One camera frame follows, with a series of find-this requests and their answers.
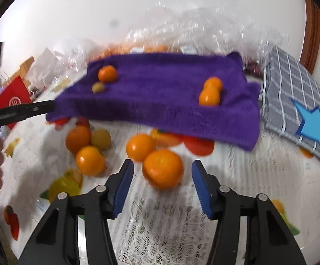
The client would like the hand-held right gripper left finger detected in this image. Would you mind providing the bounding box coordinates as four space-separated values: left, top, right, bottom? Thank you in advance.
18 159 135 265

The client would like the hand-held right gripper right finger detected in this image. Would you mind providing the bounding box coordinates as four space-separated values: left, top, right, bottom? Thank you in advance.
192 159 307 265

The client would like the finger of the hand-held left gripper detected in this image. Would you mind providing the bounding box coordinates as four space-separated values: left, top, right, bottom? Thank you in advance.
0 100 56 129

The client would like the large orange mandarin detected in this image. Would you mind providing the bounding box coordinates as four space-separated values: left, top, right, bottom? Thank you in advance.
142 149 184 190

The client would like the purple towel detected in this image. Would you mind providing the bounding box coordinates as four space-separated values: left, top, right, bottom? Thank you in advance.
45 50 261 152

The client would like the red box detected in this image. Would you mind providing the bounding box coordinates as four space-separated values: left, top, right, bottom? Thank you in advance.
0 76 33 130

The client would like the cardboard box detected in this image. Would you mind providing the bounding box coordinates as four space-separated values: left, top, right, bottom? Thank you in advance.
19 56 35 79

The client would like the white lace fruit-print tablecloth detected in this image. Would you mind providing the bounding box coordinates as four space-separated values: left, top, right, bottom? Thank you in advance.
0 69 320 265

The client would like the white paper bag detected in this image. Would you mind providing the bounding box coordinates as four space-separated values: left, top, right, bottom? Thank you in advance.
27 47 59 87

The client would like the yellow-green fruit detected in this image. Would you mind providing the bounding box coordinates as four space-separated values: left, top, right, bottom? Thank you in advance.
91 129 112 150

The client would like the grey checked cloth blue star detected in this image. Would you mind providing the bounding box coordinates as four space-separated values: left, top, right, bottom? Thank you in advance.
260 45 320 170

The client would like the clear plastic bag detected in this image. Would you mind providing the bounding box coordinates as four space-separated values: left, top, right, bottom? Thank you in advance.
52 0 289 89

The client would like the wooden door frame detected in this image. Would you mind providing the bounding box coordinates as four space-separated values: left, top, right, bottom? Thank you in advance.
299 0 320 75

